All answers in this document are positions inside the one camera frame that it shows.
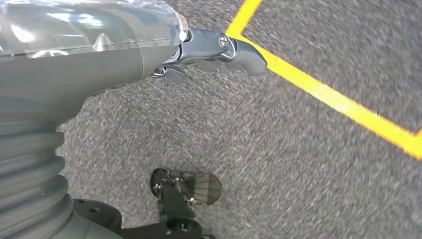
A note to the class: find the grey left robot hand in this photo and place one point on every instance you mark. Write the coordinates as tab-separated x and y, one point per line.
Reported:
82	69

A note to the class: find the black caster wheel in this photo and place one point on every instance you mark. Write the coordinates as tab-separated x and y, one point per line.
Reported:
204	188

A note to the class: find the yellow floor tape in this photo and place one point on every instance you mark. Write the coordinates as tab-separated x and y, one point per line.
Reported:
329	96

